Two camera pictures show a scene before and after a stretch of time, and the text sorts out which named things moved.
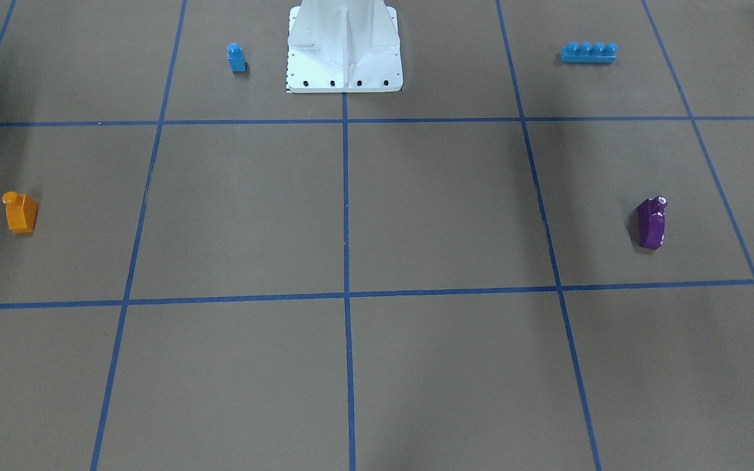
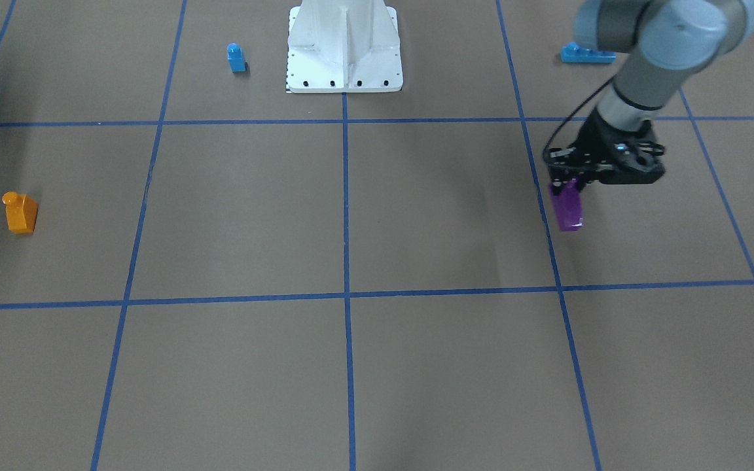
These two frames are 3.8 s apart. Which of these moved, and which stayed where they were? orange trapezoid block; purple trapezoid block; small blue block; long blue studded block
Moved: purple trapezoid block
Stayed: orange trapezoid block; small blue block; long blue studded block
